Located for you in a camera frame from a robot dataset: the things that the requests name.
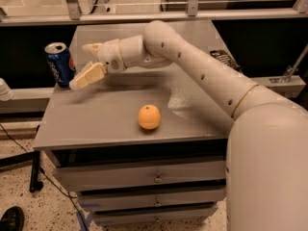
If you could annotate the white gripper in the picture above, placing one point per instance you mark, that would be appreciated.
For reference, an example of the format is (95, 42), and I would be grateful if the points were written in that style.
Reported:
(110, 55)

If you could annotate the blue pepsi can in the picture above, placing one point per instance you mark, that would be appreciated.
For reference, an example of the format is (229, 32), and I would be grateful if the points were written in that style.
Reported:
(60, 62)

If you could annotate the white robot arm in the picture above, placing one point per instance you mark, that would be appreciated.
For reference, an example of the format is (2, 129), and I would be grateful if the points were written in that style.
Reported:
(267, 150)

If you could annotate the orange fruit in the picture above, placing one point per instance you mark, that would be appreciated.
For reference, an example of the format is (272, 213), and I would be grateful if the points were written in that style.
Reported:
(149, 117)

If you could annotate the white object at left edge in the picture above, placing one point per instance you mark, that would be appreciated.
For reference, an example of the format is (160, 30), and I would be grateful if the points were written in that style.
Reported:
(6, 93)

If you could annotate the grey drawer cabinet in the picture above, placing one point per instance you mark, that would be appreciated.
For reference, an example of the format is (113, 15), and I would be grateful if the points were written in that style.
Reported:
(98, 125)

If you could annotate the black metal stand leg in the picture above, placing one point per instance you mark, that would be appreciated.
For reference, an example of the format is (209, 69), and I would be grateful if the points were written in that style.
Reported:
(34, 158)

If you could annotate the top grey drawer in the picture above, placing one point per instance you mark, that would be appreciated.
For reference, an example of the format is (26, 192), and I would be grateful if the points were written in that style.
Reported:
(79, 179)

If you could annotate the grey drawer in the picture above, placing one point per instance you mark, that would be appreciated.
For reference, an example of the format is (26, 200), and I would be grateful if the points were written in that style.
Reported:
(100, 203)
(155, 214)
(79, 179)

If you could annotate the black snack bar wrapper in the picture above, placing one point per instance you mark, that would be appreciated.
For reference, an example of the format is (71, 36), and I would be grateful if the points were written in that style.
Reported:
(225, 58)

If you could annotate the middle grey drawer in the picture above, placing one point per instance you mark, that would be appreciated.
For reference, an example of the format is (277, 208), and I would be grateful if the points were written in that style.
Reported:
(100, 203)

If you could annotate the black shoe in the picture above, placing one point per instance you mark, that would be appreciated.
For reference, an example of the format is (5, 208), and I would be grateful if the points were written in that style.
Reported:
(12, 220)

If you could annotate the bottom grey drawer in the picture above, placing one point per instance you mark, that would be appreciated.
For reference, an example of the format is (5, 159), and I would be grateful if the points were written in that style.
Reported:
(155, 214)

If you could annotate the grey metal railing frame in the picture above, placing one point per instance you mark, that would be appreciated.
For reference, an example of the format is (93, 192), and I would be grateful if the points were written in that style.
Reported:
(61, 12)

